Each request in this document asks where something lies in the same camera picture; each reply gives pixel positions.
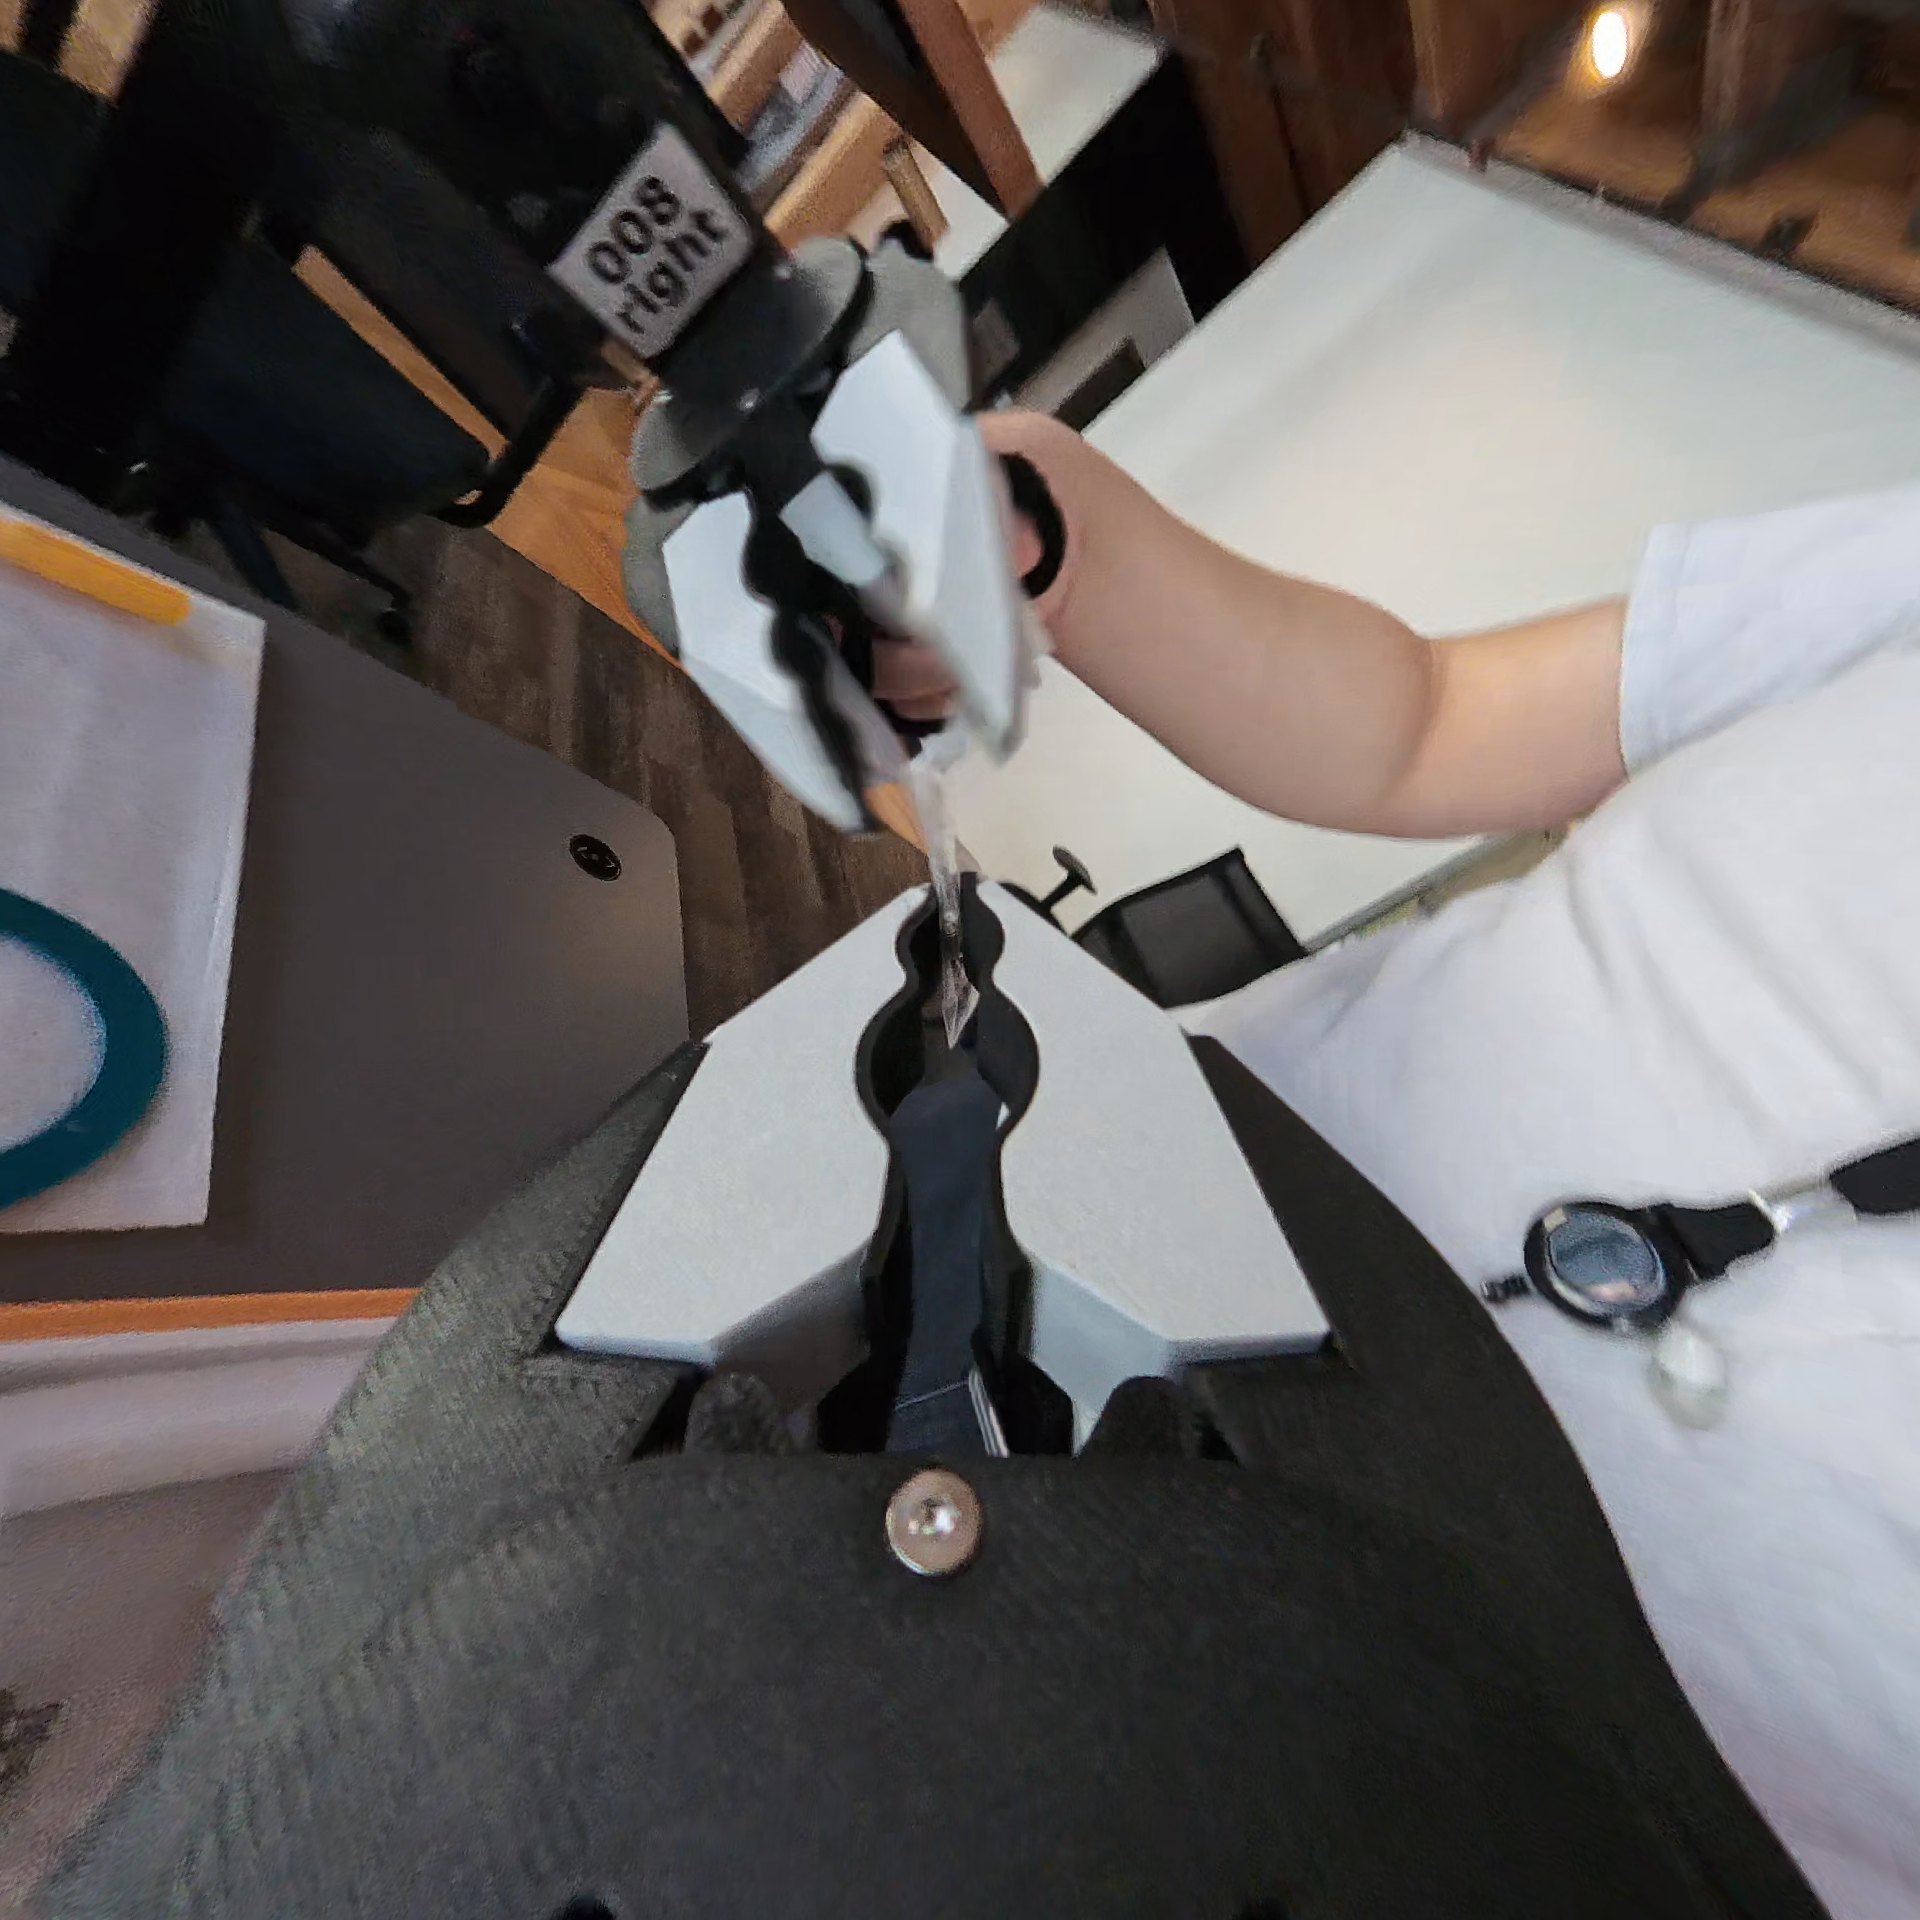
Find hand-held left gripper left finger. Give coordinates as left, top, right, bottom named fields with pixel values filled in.
left=555, top=882, right=962, bottom=1375

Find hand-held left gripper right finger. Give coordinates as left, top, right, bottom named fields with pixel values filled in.
left=968, top=882, right=1333, bottom=1451

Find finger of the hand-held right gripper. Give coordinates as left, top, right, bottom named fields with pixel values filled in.
left=657, top=487, right=910, bottom=835
left=810, top=334, right=1041, bottom=759

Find small clear screw bag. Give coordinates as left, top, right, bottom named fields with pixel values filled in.
left=916, top=751, right=985, bottom=1053

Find person's right forearm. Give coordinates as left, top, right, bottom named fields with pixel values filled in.
left=1169, top=502, right=1653, bottom=842

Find dark grey desk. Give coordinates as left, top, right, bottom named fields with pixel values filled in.
left=0, top=449, right=693, bottom=1345

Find person's right hand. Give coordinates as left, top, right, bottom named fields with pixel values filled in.
left=979, top=409, right=1202, bottom=707

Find person's dark jeans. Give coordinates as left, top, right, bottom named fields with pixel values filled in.
left=885, top=1050, right=1014, bottom=1456

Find black office chair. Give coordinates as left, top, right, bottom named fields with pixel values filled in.
left=1051, top=844, right=1311, bottom=1012

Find person's white shirt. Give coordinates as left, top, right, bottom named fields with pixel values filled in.
left=1187, top=487, right=1920, bottom=1920

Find yellow strip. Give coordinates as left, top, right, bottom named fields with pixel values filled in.
left=0, top=519, right=199, bottom=628

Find white foam sheet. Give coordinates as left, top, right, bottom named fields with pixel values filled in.
left=0, top=502, right=269, bottom=1232

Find black cable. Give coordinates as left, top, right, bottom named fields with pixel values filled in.
left=435, top=338, right=619, bottom=530

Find black badge reel strap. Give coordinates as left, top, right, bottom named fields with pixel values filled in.
left=1481, top=1140, right=1920, bottom=1427

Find blue ring plate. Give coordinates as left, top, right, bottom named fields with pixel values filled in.
left=0, top=885, right=172, bottom=1209

